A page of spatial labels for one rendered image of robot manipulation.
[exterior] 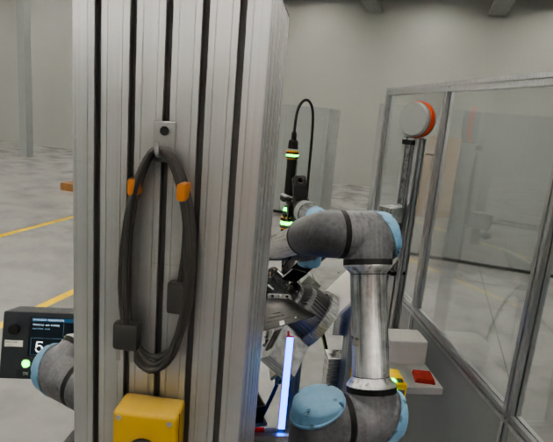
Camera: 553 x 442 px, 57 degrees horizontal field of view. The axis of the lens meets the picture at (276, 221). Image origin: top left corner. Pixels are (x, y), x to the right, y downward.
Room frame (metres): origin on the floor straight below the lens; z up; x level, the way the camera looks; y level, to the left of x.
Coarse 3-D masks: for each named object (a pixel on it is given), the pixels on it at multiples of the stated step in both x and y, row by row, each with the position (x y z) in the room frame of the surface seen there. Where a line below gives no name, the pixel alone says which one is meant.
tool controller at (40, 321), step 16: (16, 320) 1.32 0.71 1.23; (32, 320) 1.32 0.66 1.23; (48, 320) 1.33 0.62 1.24; (64, 320) 1.33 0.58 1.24; (16, 336) 1.31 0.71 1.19; (32, 336) 1.31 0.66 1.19; (48, 336) 1.32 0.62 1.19; (64, 336) 1.32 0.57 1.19; (16, 352) 1.30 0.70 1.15; (0, 368) 1.28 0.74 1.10; (16, 368) 1.28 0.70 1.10
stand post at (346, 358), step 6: (348, 312) 1.97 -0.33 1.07; (348, 318) 1.96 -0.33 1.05; (348, 324) 1.95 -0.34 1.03; (348, 330) 1.94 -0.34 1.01; (348, 336) 1.93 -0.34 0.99; (342, 342) 2.01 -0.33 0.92; (348, 342) 1.92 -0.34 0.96; (342, 348) 2.00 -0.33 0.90; (348, 348) 1.92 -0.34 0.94; (342, 354) 1.99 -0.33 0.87; (348, 354) 1.92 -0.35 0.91; (342, 360) 1.97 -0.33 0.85; (348, 360) 1.92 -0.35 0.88; (342, 366) 1.96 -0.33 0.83; (348, 366) 1.92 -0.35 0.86; (342, 372) 1.95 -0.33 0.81; (348, 372) 1.92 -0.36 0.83; (342, 378) 1.95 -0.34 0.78; (348, 378) 1.93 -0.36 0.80; (342, 384) 1.93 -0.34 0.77; (342, 390) 1.92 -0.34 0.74
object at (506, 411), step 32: (448, 96) 2.27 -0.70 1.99; (384, 128) 3.12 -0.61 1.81; (544, 224) 1.45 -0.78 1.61; (544, 256) 1.42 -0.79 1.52; (416, 288) 2.28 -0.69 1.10; (416, 320) 2.22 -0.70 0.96; (448, 352) 1.89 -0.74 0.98; (480, 384) 1.61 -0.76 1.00; (512, 384) 1.45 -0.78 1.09; (512, 416) 1.42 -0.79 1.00
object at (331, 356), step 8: (328, 352) 2.07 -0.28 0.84; (336, 352) 2.07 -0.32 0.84; (328, 360) 2.01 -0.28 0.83; (336, 360) 2.01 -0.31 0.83; (328, 368) 2.01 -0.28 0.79; (336, 368) 2.01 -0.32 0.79; (328, 376) 2.01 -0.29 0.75; (336, 376) 2.01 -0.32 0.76; (328, 384) 2.01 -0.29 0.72; (336, 384) 2.01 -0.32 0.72
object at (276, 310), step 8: (272, 304) 1.70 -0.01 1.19; (280, 304) 1.70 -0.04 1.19; (288, 304) 1.71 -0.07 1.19; (296, 304) 1.71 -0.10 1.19; (264, 312) 1.66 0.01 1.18; (272, 312) 1.64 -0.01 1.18; (280, 312) 1.63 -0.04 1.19; (288, 312) 1.63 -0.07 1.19; (296, 312) 1.63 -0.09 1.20; (304, 312) 1.62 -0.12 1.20; (264, 320) 1.60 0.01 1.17; (272, 320) 1.59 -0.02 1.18; (280, 320) 1.58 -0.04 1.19; (288, 320) 1.57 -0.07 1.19; (296, 320) 1.55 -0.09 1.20; (264, 328) 1.55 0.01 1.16; (272, 328) 1.54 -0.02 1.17
